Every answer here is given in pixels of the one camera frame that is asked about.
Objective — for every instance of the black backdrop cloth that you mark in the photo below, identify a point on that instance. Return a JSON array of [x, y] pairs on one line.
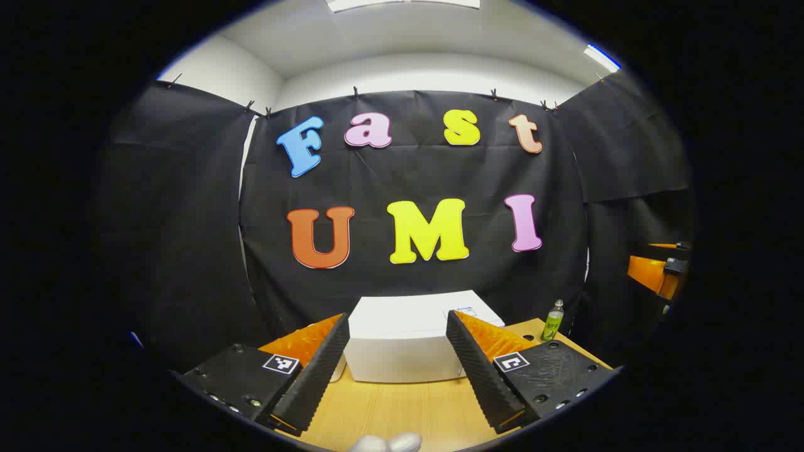
[[188, 220]]

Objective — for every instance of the white microwave oven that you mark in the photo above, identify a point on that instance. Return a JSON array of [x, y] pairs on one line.
[[402, 339]]

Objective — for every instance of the green label drink bottle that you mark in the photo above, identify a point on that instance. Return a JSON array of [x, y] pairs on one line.
[[553, 326]]

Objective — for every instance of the ceiling light panel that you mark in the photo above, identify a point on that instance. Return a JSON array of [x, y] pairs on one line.
[[402, 4], [601, 58]]

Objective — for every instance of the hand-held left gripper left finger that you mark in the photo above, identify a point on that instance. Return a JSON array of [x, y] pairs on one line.
[[320, 370]]

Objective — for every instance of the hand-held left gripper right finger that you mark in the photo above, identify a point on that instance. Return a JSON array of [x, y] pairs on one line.
[[480, 376]]

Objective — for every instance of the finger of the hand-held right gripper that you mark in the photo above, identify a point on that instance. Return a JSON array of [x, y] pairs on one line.
[[647, 271], [666, 245]]

